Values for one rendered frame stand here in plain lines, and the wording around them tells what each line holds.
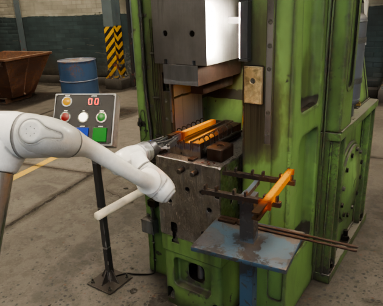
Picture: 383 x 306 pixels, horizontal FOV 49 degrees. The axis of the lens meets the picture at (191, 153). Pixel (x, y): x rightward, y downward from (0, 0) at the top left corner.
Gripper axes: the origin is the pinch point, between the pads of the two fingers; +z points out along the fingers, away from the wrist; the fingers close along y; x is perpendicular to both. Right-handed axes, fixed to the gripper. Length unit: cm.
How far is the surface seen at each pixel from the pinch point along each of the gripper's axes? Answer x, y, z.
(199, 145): -5.8, 7.2, 9.3
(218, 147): -6.2, 16.7, 11.6
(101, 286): -103, -58, -7
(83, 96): 15, -58, -1
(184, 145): -7.2, -1.4, 9.4
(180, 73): 28.4, -1.7, 9.8
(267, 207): -9, 59, -28
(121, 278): -103, -53, 5
